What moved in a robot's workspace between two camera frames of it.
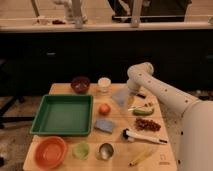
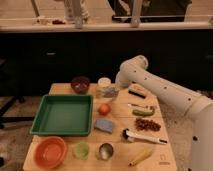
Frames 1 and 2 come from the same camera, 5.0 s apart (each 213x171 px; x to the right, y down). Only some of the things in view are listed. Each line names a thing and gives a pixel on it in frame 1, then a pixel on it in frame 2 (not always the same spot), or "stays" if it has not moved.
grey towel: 120,94 → 108,92
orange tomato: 104,109 stays
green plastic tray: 65,115 stays
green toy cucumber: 142,111 stays
